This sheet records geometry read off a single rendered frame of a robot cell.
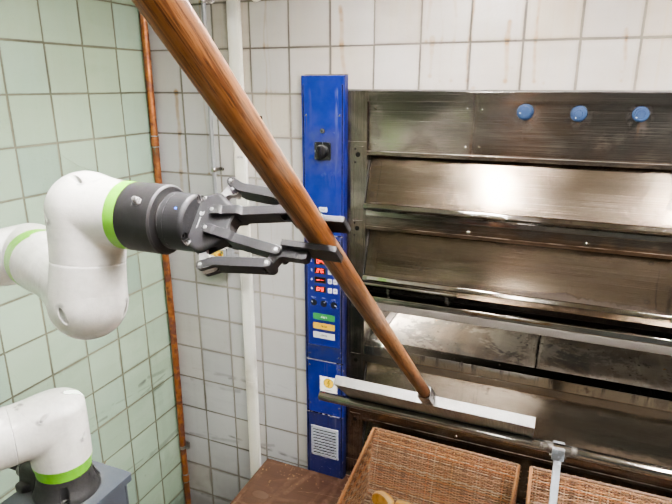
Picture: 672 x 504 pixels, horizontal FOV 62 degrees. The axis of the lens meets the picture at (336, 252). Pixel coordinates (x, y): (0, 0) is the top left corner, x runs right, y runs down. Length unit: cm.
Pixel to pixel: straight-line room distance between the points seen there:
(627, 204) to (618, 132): 21
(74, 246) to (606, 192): 148
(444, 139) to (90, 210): 131
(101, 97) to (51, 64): 22
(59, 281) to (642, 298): 159
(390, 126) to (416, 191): 23
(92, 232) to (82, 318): 12
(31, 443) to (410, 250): 125
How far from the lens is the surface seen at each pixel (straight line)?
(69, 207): 80
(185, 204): 71
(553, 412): 211
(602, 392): 205
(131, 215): 74
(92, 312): 82
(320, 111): 195
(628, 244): 188
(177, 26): 40
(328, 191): 197
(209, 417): 269
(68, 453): 145
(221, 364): 250
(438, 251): 194
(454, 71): 184
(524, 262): 191
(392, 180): 192
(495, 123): 184
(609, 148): 184
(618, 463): 174
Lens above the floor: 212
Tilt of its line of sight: 17 degrees down
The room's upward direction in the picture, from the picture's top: straight up
